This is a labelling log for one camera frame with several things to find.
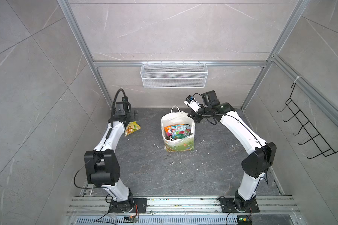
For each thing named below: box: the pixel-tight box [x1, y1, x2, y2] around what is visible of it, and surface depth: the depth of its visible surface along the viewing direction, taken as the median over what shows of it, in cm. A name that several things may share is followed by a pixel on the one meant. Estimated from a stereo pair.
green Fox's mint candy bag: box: [170, 124, 192, 140], surface depth 90 cm
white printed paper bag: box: [160, 105, 196, 153], surface depth 88 cm
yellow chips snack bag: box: [124, 120, 142, 137], surface depth 103 cm
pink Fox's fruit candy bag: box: [163, 125, 173, 141], surface depth 93 cm
